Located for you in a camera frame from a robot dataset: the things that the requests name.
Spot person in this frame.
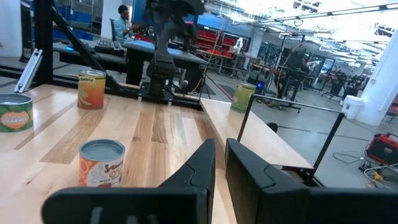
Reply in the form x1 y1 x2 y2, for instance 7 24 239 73
111 4 139 43

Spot orange white sauce can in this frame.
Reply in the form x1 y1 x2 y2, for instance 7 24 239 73
78 138 126 189

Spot orange green beans can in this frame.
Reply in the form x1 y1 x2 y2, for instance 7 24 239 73
76 69 107 110

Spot floor cables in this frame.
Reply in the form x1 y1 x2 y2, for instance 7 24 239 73
332 149 398 189

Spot pale green can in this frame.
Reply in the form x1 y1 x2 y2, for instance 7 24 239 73
230 82 257 113

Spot black keyboard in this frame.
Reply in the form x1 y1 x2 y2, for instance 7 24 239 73
93 37 126 57

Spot grey desk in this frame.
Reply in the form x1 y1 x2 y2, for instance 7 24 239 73
52 37 210 86

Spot red black machine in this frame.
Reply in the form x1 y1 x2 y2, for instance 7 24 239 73
364 133 398 166

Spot silver aluminium extrusion bar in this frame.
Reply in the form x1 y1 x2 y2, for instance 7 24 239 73
14 48 44 94

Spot blue-lit desk monitor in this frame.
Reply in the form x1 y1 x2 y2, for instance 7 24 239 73
131 0 150 34

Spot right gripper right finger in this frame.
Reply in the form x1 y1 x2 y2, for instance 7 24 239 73
224 138 398 224

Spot green sweet peas can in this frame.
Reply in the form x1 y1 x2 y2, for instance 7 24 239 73
0 93 34 133

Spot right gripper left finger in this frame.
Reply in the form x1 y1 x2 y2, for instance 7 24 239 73
42 138 216 224

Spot black metal shelf frame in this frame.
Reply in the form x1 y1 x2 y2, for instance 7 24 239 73
236 93 346 187

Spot white bin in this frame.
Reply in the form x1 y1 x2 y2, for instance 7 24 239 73
341 94 366 120

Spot black aluminium table frame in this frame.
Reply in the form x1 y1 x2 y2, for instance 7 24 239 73
0 0 203 110

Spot red storage bins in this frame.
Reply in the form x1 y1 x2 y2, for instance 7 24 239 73
195 29 238 58

